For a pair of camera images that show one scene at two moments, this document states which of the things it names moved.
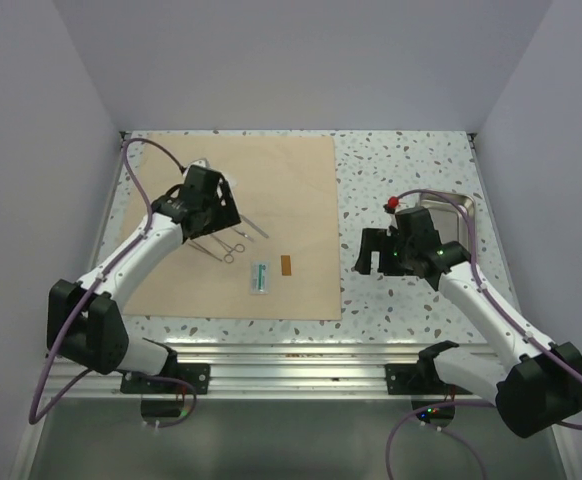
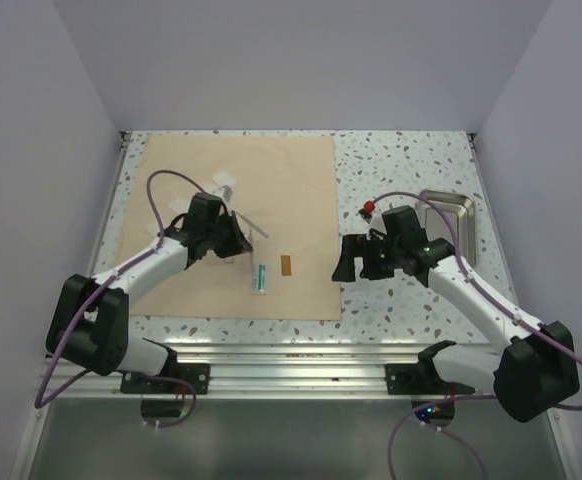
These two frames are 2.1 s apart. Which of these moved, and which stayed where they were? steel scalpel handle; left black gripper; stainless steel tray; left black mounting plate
Moved: left black gripper
Stayed: steel scalpel handle; left black mounting plate; stainless steel tray
